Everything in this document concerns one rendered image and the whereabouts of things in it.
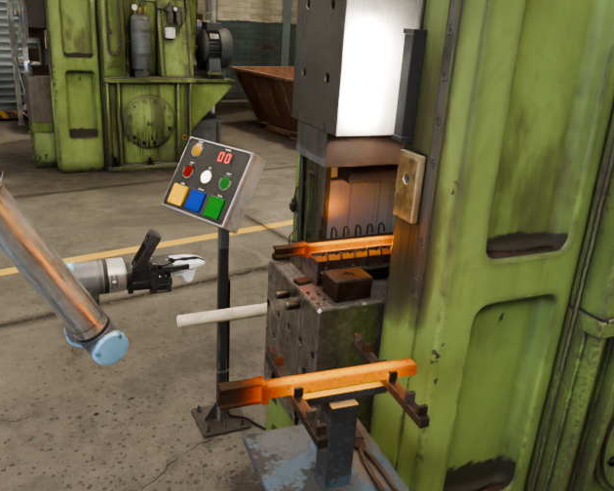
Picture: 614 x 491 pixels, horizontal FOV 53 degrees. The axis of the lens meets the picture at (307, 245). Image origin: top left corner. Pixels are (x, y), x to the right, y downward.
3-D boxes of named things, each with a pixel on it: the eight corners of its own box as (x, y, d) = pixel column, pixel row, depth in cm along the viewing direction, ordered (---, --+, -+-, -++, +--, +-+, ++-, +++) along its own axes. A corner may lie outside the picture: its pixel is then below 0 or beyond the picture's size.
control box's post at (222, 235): (217, 423, 261) (220, 177, 223) (214, 418, 264) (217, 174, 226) (226, 421, 263) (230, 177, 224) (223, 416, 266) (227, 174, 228)
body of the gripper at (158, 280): (168, 280, 171) (124, 285, 167) (167, 251, 168) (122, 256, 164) (173, 291, 165) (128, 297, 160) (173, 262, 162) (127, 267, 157)
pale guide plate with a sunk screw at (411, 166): (410, 224, 153) (419, 157, 147) (392, 212, 160) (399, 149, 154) (417, 223, 153) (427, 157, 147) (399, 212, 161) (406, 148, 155)
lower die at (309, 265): (316, 285, 179) (318, 259, 176) (289, 260, 196) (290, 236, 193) (434, 270, 196) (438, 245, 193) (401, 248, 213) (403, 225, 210)
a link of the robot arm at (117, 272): (103, 253, 162) (108, 267, 154) (122, 251, 164) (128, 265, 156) (105, 284, 165) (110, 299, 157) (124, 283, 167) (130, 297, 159)
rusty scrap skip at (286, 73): (299, 148, 798) (303, 82, 768) (228, 124, 938) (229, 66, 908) (368, 142, 867) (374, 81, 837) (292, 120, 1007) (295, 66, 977)
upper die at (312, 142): (325, 168, 167) (327, 132, 163) (295, 151, 183) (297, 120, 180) (450, 162, 184) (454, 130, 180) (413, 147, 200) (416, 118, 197)
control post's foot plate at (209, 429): (203, 440, 250) (203, 422, 247) (189, 409, 269) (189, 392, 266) (252, 429, 259) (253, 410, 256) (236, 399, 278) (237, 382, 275)
